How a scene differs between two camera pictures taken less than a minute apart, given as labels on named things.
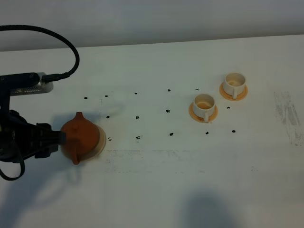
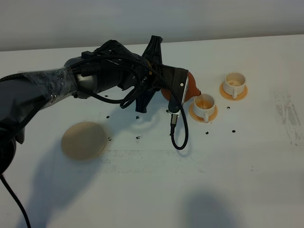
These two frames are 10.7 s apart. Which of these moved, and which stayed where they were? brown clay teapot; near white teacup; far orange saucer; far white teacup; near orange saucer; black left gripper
Moved: black left gripper; brown clay teapot
Stayed: near white teacup; far white teacup; near orange saucer; far orange saucer
